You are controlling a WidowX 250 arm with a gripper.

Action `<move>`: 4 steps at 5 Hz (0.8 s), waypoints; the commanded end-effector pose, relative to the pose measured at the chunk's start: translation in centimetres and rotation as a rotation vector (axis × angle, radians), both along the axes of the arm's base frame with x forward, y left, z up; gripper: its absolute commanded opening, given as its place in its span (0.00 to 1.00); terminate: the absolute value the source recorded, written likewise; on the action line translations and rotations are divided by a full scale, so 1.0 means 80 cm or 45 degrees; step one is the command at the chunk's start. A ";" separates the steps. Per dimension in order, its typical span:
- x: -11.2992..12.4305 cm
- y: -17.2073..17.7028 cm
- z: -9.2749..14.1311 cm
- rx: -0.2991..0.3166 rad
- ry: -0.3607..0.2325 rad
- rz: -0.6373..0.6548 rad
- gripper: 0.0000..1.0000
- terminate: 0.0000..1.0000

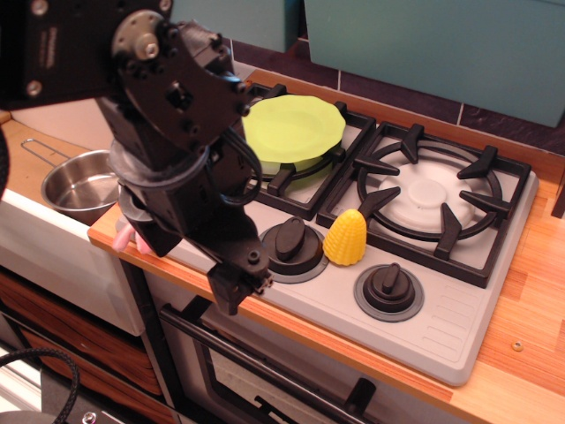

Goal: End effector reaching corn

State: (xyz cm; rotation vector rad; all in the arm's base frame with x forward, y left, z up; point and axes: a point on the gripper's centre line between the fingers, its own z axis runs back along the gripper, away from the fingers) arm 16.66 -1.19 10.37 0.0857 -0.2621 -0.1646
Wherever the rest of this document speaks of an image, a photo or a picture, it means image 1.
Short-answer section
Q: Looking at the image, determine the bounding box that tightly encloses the teal wall cabinet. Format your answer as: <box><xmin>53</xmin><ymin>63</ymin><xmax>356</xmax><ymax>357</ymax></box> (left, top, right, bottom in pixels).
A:
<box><xmin>172</xmin><ymin>1</ymin><xmax>564</xmax><ymax>127</ymax></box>

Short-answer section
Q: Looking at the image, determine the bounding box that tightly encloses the pink toy object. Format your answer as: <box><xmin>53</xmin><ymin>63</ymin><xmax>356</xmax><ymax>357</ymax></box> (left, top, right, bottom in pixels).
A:
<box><xmin>112</xmin><ymin>223</ymin><xmax>152</xmax><ymax>254</ymax></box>

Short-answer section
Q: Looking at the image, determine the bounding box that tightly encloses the black left stove knob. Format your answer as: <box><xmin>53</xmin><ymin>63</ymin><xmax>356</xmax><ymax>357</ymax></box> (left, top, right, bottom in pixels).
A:
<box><xmin>260</xmin><ymin>216</ymin><xmax>328</xmax><ymax>284</ymax></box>

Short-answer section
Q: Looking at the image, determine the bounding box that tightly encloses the black right stove knob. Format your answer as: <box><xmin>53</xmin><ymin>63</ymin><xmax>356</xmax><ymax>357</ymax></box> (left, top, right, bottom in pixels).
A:
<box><xmin>353</xmin><ymin>263</ymin><xmax>425</xmax><ymax>323</ymax></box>

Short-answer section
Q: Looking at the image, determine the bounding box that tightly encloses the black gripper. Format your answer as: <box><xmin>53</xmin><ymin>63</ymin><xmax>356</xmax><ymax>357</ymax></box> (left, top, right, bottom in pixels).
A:
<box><xmin>132</xmin><ymin>193</ymin><xmax>273</xmax><ymax>315</ymax></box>

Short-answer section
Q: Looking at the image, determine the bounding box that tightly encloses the white right burner disc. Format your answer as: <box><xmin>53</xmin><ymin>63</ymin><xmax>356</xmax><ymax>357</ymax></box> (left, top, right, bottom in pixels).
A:
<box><xmin>378</xmin><ymin>161</ymin><xmax>475</xmax><ymax>233</ymax></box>

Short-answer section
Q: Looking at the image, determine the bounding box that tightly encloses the black right burner grate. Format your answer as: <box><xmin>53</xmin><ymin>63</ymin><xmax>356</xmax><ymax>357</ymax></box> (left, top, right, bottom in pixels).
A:
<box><xmin>316</xmin><ymin>123</ymin><xmax>531</xmax><ymax>288</ymax></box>

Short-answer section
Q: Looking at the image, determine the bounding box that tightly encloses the black braided cable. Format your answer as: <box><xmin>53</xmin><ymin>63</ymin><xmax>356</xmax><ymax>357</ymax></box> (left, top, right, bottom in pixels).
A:
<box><xmin>0</xmin><ymin>347</ymin><xmax>81</xmax><ymax>424</ymax></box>

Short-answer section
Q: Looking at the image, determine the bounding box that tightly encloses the black oven door handle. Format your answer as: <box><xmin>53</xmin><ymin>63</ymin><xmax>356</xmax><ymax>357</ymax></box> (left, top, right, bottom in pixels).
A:
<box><xmin>159</xmin><ymin>305</ymin><xmax>367</xmax><ymax>424</ymax></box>

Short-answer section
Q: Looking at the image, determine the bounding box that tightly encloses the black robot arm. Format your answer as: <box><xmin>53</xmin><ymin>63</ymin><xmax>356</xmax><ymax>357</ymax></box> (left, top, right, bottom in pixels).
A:
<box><xmin>1</xmin><ymin>1</ymin><xmax>272</xmax><ymax>315</ymax></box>

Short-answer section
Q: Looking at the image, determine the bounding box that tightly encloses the grey toy stove top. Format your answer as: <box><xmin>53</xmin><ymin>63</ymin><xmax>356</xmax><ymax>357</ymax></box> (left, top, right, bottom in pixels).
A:
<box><xmin>167</xmin><ymin>79</ymin><xmax>540</xmax><ymax>386</ymax></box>

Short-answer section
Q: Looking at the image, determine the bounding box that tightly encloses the yellow toy corn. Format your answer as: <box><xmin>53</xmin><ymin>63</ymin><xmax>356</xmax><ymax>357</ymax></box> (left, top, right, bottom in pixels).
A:
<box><xmin>323</xmin><ymin>209</ymin><xmax>367</xmax><ymax>266</ymax></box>

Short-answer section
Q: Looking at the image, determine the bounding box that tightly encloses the small stainless steel pot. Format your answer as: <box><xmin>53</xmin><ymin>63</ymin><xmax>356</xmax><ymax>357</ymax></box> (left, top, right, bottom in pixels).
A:
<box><xmin>20</xmin><ymin>139</ymin><xmax>119</xmax><ymax>225</ymax></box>

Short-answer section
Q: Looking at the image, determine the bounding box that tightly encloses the black stove knob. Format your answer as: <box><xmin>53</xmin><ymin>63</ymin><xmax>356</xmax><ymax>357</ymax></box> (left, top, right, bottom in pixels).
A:
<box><xmin>353</xmin><ymin>263</ymin><xmax>425</xmax><ymax>323</ymax></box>
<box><xmin>260</xmin><ymin>216</ymin><xmax>328</xmax><ymax>284</ymax></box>

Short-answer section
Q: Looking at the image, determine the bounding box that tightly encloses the light green plastic plate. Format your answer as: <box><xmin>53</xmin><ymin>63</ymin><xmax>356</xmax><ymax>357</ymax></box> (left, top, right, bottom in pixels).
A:
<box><xmin>243</xmin><ymin>95</ymin><xmax>346</xmax><ymax>163</ymax></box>

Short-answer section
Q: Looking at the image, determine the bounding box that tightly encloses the white toy sink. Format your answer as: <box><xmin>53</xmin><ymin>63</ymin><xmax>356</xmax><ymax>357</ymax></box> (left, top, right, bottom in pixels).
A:
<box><xmin>1</xmin><ymin>100</ymin><xmax>145</xmax><ymax>336</ymax></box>

